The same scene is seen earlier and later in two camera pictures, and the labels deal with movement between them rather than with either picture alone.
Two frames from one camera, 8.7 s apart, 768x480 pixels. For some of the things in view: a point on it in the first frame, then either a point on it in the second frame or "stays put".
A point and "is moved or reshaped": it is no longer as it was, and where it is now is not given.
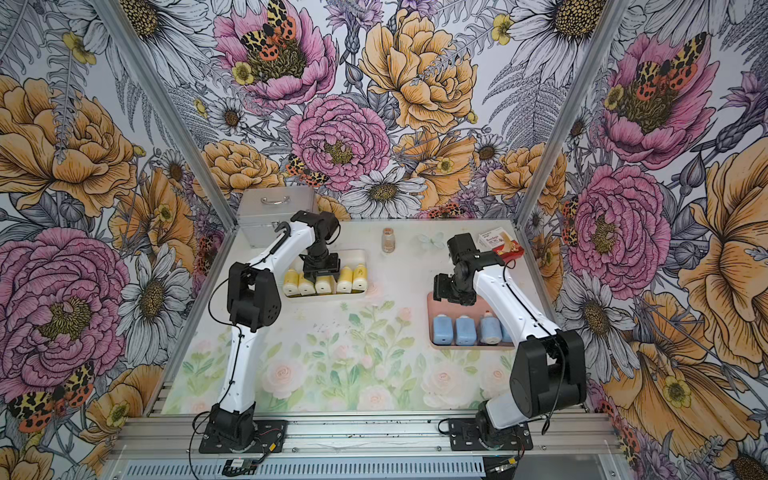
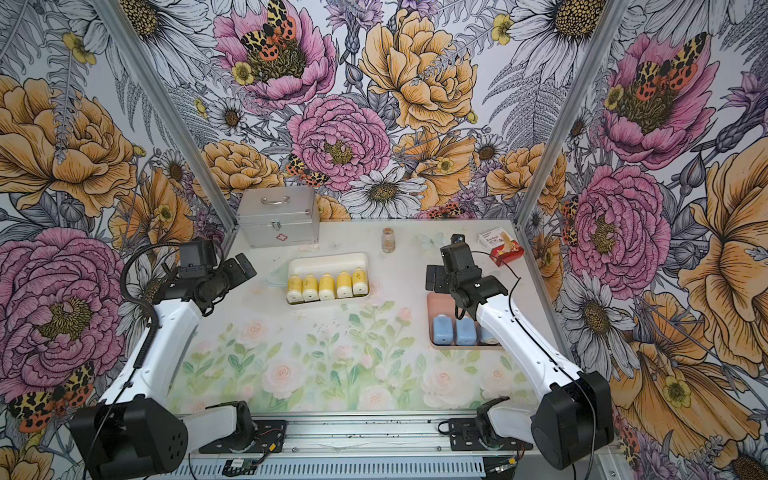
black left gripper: [332, 268] -> [237, 274]
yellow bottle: [360, 275] stays put
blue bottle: [442, 330] stays put
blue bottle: [490, 329] stays put
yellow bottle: [325, 285] is moved or reshaped
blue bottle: [465, 331] stays put
